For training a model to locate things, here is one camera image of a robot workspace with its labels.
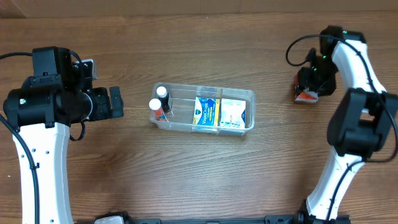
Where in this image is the red medicine box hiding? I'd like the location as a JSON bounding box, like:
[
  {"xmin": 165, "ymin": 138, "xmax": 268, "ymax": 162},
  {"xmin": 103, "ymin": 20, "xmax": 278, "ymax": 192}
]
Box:
[{"xmin": 294, "ymin": 75, "xmax": 318, "ymax": 103}]

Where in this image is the orange bottle white cap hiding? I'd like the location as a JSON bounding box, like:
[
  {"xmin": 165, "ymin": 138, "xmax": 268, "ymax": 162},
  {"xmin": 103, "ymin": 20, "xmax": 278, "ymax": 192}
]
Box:
[{"xmin": 149, "ymin": 98, "xmax": 168, "ymax": 122}]

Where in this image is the dark bottle white cap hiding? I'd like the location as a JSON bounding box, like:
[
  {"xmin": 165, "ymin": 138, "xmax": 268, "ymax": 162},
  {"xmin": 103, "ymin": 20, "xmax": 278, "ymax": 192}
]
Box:
[{"xmin": 156, "ymin": 86, "xmax": 172, "ymax": 113}]

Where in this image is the clear plastic container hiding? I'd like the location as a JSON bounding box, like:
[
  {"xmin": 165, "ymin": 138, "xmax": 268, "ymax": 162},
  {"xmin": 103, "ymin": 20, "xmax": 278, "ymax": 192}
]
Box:
[{"xmin": 149, "ymin": 82, "xmax": 256, "ymax": 136}]

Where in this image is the blue yellow VapoDrops box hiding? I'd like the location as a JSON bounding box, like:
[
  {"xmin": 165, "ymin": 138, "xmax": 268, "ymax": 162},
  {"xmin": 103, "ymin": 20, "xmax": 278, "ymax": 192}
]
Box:
[{"xmin": 193, "ymin": 97, "xmax": 221, "ymax": 126}]

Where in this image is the white blue medicine box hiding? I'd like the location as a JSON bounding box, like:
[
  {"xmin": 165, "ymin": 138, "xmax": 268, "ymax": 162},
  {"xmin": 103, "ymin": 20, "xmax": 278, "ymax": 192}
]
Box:
[{"xmin": 220, "ymin": 98, "xmax": 246, "ymax": 129}]

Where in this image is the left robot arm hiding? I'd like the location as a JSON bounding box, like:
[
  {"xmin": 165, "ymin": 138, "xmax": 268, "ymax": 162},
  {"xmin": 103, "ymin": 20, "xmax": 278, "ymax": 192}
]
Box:
[{"xmin": 1, "ymin": 46, "xmax": 124, "ymax": 223}]

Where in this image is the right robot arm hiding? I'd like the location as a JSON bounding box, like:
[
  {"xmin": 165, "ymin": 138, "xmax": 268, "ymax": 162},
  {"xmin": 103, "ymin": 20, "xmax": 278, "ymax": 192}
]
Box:
[{"xmin": 287, "ymin": 26, "xmax": 397, "ymax": 223}]

